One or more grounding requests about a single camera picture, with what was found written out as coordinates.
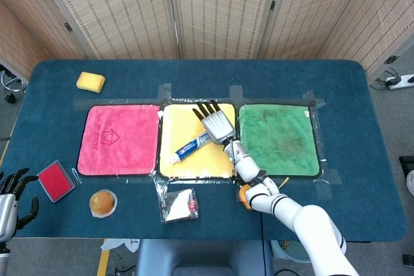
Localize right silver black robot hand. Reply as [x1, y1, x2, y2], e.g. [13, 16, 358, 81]
[191, 99, 237, 146]

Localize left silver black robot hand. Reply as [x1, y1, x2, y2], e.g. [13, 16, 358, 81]
[0, 167, 40, 243]

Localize blue white toothpaste tube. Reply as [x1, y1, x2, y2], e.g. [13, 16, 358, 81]
[170, 131, 213, 164]

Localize yellow microfiber cloth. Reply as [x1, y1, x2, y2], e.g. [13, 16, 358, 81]
[158, 103, 239, 179]

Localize blue felt table cover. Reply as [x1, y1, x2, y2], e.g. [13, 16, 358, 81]
[0, 59, 408, 243]

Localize red stamp pad grey case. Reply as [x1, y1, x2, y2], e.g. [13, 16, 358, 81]
[37, 159, 77, 203]

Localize green microfiber cloth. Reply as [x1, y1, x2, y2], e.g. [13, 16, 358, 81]
[238, 103, 321, 178]

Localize clear plastic sheet with tape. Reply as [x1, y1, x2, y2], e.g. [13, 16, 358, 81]
[74, 83, 342, 200]

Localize yellow tape measure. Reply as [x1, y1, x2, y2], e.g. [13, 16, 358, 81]
[238, 177, 290, 212]

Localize clear box of coffee capsules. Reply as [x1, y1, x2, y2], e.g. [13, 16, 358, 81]
[157, 187, 200, 224]

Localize orange jelly cup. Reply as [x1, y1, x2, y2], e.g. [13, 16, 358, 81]
[89, 189, 118, 218]

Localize pink microfiber cloth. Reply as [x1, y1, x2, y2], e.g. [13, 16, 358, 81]
[76, 103, 162, 177]

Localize bamboo folding screen panel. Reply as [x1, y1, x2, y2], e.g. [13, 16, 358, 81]
[32, 0, 180, 60]
[166, 0, 284, 60]
[0, 0, 88, 83]
[258, 0, 379, 60]
[316, 0, 414, 80]

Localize white crumpled paper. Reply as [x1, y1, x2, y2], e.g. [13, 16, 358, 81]
[100, 239, 142, 253]

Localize chrome stool base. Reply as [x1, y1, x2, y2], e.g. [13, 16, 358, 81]
[0, 69, 27, 105]

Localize blue padded chair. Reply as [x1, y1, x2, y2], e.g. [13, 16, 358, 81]
[135, 239, 275, 276]

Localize yellow sponge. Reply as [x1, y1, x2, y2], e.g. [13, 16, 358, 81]
[76, 71, 107, 93]

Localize teal plastic bucket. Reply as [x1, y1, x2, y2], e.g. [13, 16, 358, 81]
[270, 240, 313, 264]

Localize white power strip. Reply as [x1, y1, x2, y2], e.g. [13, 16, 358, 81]
[385, 74, 414, 90]

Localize black box on floor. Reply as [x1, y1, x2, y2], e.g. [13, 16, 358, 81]
[398, 155, 414, 180]

